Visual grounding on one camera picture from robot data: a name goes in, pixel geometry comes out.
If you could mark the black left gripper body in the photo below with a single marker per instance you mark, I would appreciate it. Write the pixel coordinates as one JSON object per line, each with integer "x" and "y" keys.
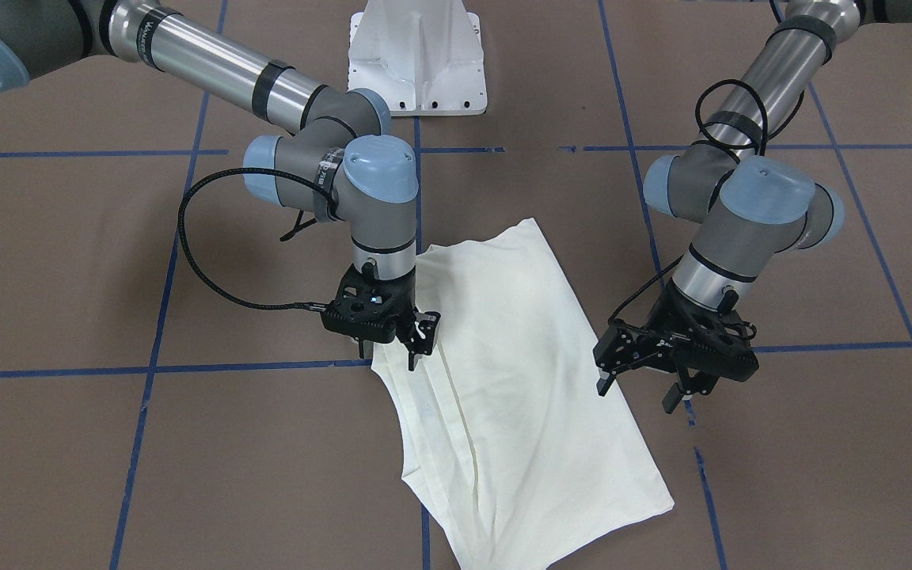
{"x": 656, "y": 332}

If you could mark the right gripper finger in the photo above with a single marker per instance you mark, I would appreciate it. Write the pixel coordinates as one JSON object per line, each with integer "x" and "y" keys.
{"x": 365, "y": 349}
{"x": 414, "y": 356}

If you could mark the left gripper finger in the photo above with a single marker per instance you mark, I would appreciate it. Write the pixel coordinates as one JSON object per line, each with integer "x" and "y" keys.
{"x": 605, "y": 381}
{"x": 673, "y": 398}

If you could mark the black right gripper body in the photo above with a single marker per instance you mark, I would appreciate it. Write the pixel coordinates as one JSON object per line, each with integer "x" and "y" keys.
{"x": 423, "y": 325}

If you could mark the cream long-sleeve cat shirt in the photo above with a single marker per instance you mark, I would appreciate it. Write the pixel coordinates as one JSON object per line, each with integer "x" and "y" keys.
{"x": 505, "y": 439}

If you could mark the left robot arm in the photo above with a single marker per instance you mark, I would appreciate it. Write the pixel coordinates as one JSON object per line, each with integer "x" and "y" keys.
{"x": 748, "y": 206}

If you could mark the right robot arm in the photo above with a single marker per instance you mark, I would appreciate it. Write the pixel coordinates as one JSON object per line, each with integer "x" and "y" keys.
{"x": 94, "y": 158}

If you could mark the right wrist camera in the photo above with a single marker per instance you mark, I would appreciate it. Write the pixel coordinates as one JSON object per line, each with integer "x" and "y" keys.
{"x": 364, "y": 308}

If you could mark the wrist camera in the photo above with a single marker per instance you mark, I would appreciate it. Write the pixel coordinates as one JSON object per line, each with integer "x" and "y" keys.
{"x": 364, "y": 308}
{"x": 717, "y": 345}

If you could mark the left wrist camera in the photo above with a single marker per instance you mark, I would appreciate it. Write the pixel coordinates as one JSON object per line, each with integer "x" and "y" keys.
{"x": 717, "y": 345}

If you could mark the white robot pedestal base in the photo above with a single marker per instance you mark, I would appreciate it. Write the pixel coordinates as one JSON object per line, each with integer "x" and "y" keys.
{"x": 424, "y": 58}

